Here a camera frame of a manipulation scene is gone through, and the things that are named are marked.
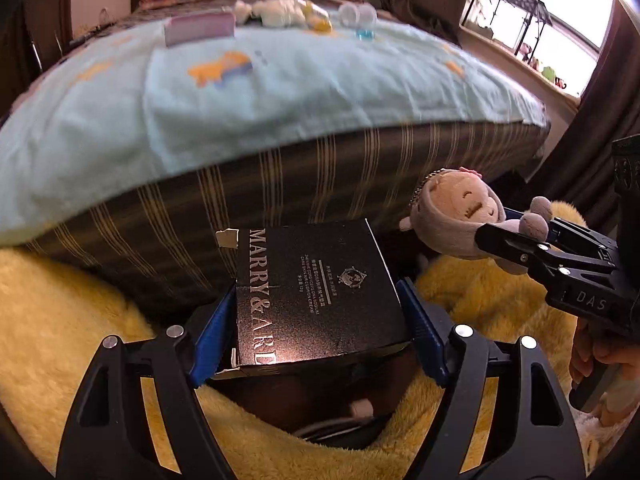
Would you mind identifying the plush doll keychain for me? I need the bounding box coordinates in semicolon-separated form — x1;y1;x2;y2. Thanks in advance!
398;166;553;275

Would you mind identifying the black cardboard box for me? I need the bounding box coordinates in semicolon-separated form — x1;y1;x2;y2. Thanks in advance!
212;219;412;381

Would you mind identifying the pink box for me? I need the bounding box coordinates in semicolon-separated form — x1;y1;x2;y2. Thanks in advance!
164;11;236;47

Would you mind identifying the person's right hand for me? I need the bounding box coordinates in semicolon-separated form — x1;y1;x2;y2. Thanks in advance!
569;321;640;426

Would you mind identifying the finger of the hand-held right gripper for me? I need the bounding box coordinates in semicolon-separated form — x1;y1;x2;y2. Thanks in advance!
474;222;619;287
502;206;620;264

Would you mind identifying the clear plastic cup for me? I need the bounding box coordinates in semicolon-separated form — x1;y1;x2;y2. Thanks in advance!
337;2;378;28

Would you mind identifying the white plug with cable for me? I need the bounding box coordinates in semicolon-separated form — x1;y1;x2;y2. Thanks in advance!
292;399;381;441

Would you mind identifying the white and yellow plush toy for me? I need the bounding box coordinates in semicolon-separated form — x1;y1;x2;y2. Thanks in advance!
234;0;333;31

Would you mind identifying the bed with plaid cover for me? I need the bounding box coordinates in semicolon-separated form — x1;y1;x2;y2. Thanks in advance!
0;5;553;321

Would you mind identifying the yellow fluffy rug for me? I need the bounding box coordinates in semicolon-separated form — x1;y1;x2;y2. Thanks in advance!
0;200;640;480

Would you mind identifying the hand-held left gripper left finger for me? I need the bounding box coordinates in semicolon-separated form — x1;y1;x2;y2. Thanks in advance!
55;284;238;480

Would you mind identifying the window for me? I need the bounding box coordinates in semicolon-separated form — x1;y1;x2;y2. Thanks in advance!
460;0;616;101

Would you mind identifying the row of windowsill toys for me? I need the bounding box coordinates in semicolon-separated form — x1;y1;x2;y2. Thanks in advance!
517;42;568;91

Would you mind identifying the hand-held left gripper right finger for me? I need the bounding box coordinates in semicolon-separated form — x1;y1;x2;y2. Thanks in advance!
396;277;587;480

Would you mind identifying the light blue printed blanket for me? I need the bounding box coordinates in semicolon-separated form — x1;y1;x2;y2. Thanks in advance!
0;22;548;246

